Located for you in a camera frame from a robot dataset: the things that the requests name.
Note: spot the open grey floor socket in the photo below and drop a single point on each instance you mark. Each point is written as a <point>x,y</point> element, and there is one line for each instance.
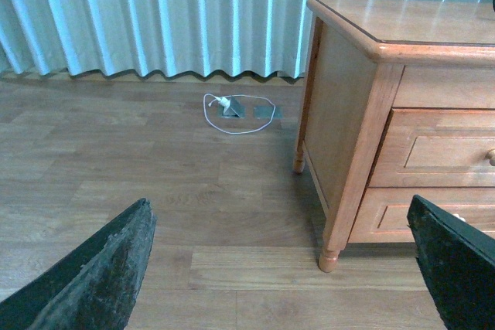
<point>236,109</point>

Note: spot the white plug in floor socket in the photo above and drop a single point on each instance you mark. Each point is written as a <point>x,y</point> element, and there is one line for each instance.
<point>222,101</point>

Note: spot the wooden top drawer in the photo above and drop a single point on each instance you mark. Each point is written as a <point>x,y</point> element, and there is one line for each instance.
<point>435,148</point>

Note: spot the wooden nightstand cabinet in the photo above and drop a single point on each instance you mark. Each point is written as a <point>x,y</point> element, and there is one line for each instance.
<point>366,58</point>

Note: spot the wooden lower drawer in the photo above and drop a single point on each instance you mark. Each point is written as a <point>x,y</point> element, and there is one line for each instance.
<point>382,215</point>

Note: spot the round wooden drawer knob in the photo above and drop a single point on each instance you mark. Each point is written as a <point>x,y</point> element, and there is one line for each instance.
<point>491,156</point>

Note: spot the closed grey floor socket plate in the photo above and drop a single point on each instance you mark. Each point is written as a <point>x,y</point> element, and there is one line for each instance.
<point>267,112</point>

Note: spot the wooden drawer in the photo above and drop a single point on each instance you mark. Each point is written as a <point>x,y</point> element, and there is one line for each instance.
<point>435,148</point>
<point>382,215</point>

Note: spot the light grey pleated curtain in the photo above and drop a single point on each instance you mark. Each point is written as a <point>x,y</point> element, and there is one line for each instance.
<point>169,36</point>

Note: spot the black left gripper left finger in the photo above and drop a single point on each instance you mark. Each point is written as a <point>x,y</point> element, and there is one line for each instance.
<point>96,285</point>

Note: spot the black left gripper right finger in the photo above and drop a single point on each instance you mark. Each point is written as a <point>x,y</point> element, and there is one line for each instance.
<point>457,264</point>

